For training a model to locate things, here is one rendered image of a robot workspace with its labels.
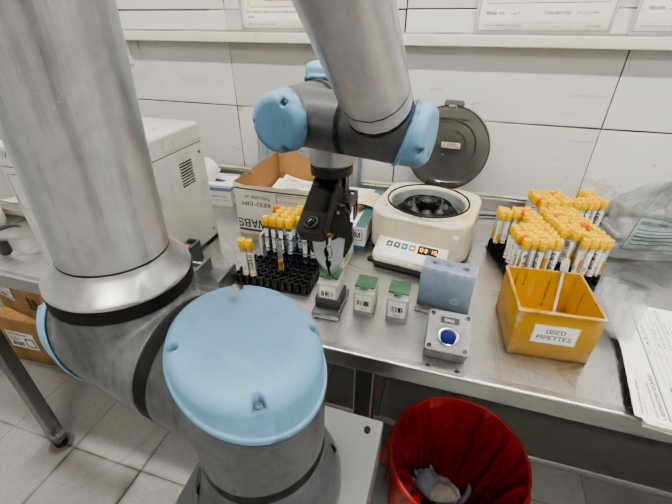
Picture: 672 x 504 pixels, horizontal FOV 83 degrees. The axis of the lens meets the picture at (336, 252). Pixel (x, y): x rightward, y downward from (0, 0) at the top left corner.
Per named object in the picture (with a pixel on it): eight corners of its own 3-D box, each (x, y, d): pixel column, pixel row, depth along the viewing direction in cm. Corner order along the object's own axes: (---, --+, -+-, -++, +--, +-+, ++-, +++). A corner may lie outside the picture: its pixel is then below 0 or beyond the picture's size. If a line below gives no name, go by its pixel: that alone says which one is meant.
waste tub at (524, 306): (504, 353, 67) (518, 309, 61) (494, 305, 78) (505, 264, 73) (587, 365, 64) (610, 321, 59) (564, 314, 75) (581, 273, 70)
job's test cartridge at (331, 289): (318, 305, 76) (317, 279, 72) (325, 291, 80) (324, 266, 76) (337, 309, 75) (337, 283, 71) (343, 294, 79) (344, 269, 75)
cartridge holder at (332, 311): (311, 316, 75) (310, 302, 73) (325, 290, 82) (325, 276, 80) (337, 322, 74) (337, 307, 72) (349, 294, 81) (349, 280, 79)
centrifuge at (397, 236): (355, 262, 91) (357, 216, 85) (394, 213, 114) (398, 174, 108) (457, 288, 83) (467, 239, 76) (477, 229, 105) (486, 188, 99)
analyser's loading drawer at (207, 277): (138, 280, 82) (131, 260, 79) (158, 264, 87) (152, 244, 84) (221, 297, 77) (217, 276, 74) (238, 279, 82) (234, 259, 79)
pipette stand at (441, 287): (414, 310, 77) (419, 269, 71) (422, 290, 82) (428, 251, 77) (465, 324, 73) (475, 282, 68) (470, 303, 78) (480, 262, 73)
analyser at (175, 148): (49, 272, 88) (-15, 142, 72) (134, 220, 110) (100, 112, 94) (161, 296, 80) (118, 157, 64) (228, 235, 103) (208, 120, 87)
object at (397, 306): (384, 320, 74) (387, 293, 70) (389, 305, 78) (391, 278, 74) (405, 324, 73) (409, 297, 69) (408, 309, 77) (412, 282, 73)
